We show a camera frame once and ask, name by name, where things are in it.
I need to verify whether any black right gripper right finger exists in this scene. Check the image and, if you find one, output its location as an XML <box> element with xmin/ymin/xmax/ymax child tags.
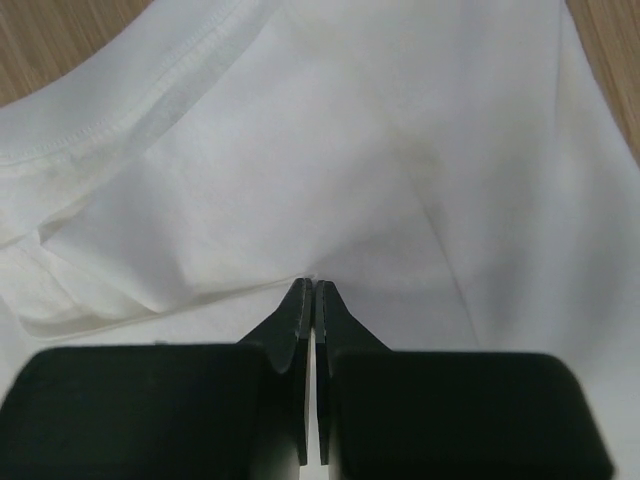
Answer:
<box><xmin>314</xmin><ymin>281</ymin><xmax>615</xmax><ymax>479</ymax></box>

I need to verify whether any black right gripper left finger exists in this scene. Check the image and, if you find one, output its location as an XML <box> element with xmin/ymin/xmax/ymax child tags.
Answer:
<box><xmin>1</xmin><ymin>278</ymin><xmax>313</xmax><ymax>479</ymax></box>

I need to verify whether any white printed t-shirt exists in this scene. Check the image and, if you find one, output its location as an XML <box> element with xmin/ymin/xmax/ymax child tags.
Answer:
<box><xmin>1</xmin><ymin>1</ymin><xmax>639</xmax><ymax>479</ymax></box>

